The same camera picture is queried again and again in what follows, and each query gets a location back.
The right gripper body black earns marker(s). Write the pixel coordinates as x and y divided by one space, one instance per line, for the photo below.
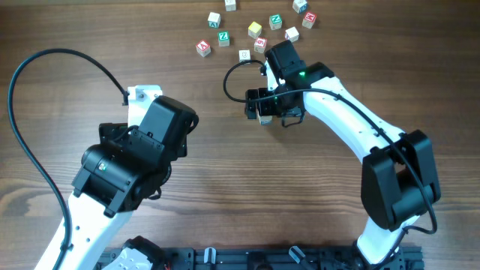
253 103

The red Y block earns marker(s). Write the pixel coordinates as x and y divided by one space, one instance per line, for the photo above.
265 119

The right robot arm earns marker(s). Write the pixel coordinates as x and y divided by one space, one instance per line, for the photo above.
399 180

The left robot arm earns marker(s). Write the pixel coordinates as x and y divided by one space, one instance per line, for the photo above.
115 176

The white block black drawing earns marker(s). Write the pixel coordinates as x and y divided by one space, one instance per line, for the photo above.
244 55

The red 9 block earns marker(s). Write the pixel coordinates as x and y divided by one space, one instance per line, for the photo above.
260 45

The white block red side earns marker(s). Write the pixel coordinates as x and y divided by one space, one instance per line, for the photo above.
291 34

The yellow top block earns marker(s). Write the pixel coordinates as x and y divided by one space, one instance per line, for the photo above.
254 30

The green N block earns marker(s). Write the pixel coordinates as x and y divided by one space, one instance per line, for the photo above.
275 21

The red M block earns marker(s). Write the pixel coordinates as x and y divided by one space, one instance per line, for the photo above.
309 20

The green Z block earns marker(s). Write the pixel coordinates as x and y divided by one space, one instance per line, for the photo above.
223 38

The blue sided block top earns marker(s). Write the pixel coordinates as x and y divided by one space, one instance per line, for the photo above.
299 6

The red A block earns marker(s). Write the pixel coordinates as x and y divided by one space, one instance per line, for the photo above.
203 48

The teal sided white block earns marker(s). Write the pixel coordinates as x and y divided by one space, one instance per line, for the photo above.
214 20

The plain block top edge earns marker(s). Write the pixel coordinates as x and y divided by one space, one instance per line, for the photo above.
230 5

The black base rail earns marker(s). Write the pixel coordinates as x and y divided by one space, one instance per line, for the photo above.
325 258

